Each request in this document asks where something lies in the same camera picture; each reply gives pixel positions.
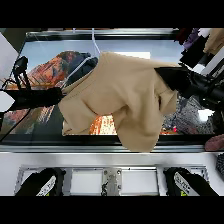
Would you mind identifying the dark red garment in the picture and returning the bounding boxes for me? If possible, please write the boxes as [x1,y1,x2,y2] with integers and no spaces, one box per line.
[173,28,194,45]

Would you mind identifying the pink knitted garment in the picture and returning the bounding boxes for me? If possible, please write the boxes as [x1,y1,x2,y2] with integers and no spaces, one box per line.
[204,133,224,152]

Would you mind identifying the beige sweatshirt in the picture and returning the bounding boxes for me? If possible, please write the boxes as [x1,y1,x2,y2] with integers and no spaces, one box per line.
[57,51,183,154]

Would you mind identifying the dark blue garment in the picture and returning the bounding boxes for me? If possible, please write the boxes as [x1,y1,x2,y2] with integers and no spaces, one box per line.
[65,51,100,88]

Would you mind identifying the white clothes hanger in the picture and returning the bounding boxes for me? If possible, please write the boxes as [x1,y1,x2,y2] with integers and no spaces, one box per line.
[67,55,100,82]

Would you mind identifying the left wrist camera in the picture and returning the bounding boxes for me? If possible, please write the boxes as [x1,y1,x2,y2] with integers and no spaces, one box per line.
[12,55,32,90]

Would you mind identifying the tan garment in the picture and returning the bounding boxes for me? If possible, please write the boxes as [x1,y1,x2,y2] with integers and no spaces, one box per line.
[202,28,224,57]

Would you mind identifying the black garment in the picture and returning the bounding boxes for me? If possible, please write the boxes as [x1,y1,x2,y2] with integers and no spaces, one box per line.
[179,34,216,70]

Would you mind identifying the black cable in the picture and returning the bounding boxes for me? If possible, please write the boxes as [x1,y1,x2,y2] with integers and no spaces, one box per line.
[0,107,34,143]

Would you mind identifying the purple garment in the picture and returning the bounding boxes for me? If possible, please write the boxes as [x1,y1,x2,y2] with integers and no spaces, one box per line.
[183,29,202,52]

